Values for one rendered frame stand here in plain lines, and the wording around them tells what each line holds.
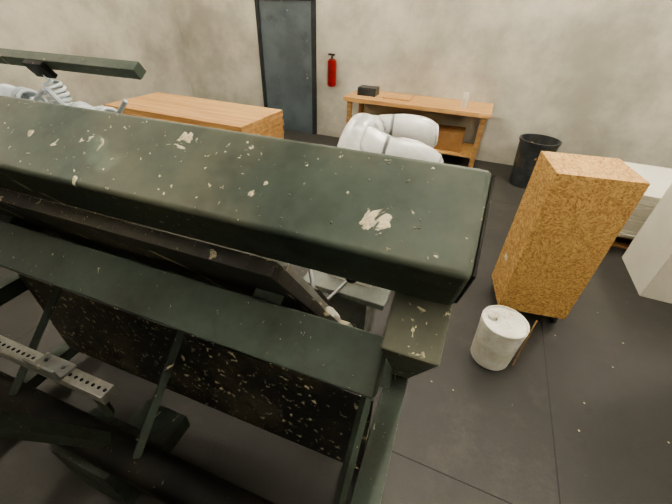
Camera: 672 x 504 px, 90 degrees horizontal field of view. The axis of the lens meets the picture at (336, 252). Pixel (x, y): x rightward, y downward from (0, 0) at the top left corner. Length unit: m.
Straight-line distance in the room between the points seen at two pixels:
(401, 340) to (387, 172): 0.17
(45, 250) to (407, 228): 0.67
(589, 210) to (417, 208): 2.41
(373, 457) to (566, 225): 1.96
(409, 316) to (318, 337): 0.16
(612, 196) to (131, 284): 2.55
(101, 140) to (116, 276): 0.27
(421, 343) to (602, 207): 2.40
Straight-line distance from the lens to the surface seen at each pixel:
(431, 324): 0.36
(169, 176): 0.38
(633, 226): 4.64
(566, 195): 2.58
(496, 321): 2.53
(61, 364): 1.51
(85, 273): 0.71
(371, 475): 1.33
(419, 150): 0.94
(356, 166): 0.31
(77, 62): 0.79
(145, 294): 0.62
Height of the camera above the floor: 2.03
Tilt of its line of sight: 36 degrees down
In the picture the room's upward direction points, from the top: 2 degrees clockwise
